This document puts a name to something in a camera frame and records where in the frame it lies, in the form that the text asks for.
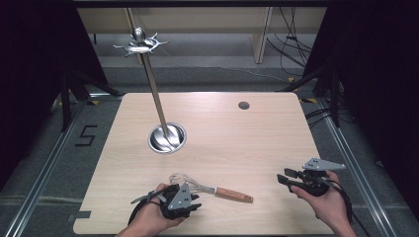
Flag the person's right hand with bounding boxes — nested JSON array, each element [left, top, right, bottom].
[[290, 170, 351, 231]]

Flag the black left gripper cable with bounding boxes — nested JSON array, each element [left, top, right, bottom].
[[127, 189, 174, 227]]

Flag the metal utensil rack stand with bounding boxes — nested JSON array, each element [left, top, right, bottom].
[[113, 27, 188, 155]]

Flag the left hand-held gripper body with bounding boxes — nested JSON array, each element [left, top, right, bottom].
[[160, 182, 199, 220]]

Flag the black tripod stand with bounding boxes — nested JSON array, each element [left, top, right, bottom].
[[276, 63, 344, 128], [58, 67, 124, 133]]

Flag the wire whisk with wooden handle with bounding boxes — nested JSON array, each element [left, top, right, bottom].
[[169, 173, 254, 204]]

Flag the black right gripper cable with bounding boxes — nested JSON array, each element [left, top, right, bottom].
[[324, 177, 373, 237]]

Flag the aluminium floor rail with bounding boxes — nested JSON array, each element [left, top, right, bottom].
[[314, 98, 398, 237], [2, 93, 124, 237]]

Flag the black curtain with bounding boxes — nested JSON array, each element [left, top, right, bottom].
[[302, 6, 419, 211], [0, 6, 110, 192]]

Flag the person's left hand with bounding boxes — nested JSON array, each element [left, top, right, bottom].
[[130, 183, 188, 232]]

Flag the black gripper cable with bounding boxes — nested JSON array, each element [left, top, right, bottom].
[[324, 177, 373, 237], [127, 189, 174, 227]]

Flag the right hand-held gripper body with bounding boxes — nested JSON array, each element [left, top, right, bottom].
[[295, 157, 347, 198]]

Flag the black floor cables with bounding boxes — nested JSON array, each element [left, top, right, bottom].
[[266, 7, 315, 77]]

